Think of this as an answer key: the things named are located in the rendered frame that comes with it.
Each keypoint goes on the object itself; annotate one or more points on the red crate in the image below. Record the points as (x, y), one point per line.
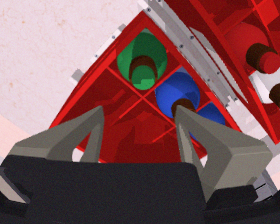
(133, 119)
(209, 28)

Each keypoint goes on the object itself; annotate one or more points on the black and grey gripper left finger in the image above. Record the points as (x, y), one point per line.
(59, 142)

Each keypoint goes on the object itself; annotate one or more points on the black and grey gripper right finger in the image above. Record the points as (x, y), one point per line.
(233, 158)

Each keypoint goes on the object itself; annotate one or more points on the red bottle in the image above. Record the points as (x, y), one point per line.
(251, 47)

